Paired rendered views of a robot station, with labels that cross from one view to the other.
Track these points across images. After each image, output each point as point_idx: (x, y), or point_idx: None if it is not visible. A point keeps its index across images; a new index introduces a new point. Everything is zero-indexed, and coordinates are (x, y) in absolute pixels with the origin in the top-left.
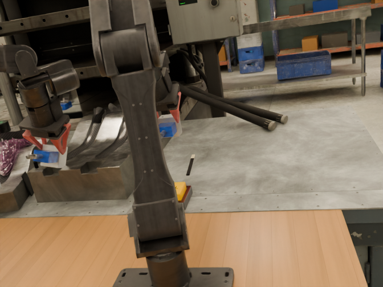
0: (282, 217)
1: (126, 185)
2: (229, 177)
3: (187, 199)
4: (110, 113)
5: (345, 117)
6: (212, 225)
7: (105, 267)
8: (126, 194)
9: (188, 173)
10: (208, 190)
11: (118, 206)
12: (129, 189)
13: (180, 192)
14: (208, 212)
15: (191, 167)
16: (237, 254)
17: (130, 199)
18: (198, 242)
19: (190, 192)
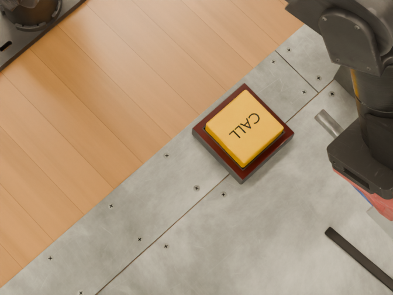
0: (22, 240)
1: (348, 76)
2: (231, 287)
3: (207, 147)
4: None
5: None
6: (108, 139)
7: None
8: (335, 74)
9: (327, 232)
10: (222, 214)
11: (316, 51)
12: (351, 89)
13: (211, 129)
14: (148, 160)
15: (356, 259)
16: (10, 113)
17: (326, 82)
18: (87, 92)
19: (230, 171)
